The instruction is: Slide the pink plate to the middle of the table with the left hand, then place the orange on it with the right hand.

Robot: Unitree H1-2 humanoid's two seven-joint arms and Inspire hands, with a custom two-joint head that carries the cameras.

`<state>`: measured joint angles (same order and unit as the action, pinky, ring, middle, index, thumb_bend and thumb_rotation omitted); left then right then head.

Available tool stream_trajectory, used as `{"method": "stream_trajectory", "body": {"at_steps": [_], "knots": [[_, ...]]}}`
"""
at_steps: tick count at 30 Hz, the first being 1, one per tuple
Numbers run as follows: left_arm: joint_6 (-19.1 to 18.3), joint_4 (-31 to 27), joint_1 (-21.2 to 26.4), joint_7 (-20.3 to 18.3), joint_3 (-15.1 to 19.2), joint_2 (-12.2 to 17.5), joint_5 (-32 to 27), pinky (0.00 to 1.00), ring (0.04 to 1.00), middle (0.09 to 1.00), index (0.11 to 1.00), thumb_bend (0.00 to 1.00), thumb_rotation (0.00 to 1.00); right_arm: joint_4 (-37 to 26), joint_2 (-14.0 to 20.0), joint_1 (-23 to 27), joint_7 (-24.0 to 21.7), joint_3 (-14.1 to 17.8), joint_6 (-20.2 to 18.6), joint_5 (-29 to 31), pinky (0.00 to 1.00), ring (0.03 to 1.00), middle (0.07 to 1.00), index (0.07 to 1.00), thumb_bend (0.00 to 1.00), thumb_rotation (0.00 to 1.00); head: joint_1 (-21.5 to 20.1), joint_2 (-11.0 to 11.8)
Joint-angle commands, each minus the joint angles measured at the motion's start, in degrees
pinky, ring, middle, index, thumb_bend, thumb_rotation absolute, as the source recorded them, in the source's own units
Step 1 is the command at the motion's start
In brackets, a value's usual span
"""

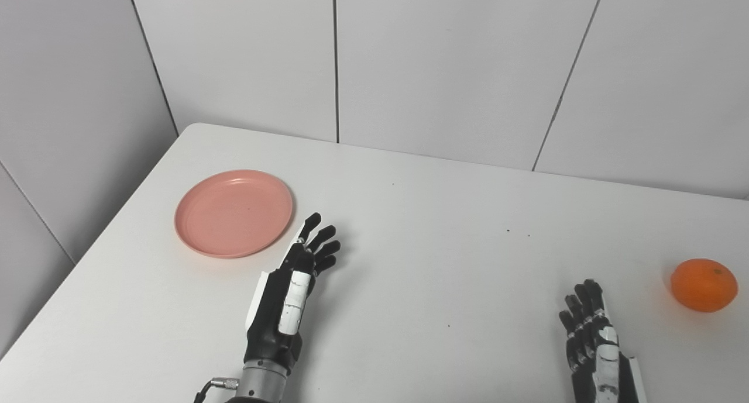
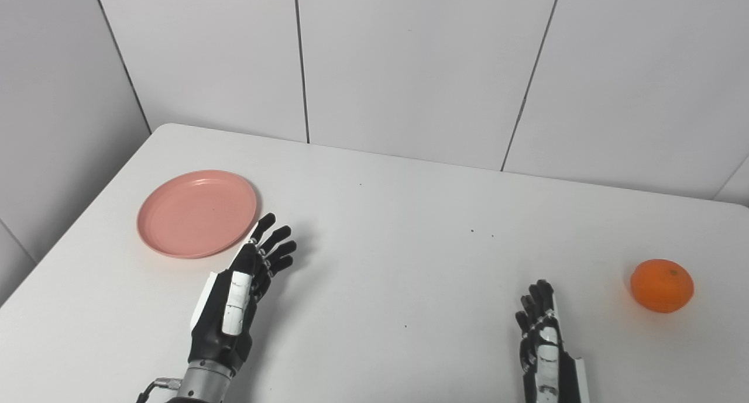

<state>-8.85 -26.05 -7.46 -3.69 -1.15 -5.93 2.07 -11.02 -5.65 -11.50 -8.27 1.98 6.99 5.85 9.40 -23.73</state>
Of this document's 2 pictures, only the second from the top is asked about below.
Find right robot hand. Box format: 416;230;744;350
515;280;590;403

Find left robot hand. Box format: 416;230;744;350
188;213;297;376

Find pink plate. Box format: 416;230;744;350
136;169;258;260

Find orange fruit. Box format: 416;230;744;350
630;259;695;314

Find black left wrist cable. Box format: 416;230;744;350
136;377;183;403

